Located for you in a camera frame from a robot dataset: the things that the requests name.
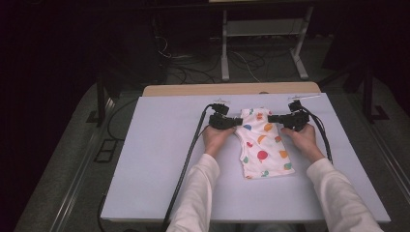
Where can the person's left hand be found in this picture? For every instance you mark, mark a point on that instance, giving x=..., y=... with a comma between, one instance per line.
x=217, y=138

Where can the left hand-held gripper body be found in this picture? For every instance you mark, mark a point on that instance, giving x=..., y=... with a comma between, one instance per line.
x=220, y=120

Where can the white metal stand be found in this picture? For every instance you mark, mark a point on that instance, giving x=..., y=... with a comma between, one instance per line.
x=264, y=29

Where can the person's right hand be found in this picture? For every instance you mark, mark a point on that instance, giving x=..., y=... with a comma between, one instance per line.
x=303, y=141

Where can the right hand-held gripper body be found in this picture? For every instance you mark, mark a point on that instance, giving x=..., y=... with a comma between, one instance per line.
x=295, y=119

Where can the white fruit print pants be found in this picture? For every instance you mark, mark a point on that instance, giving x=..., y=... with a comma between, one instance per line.
x=264, y=145

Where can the black metal stand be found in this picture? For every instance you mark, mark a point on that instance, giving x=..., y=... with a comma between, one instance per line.
x=103, y=96
x=367, y=90

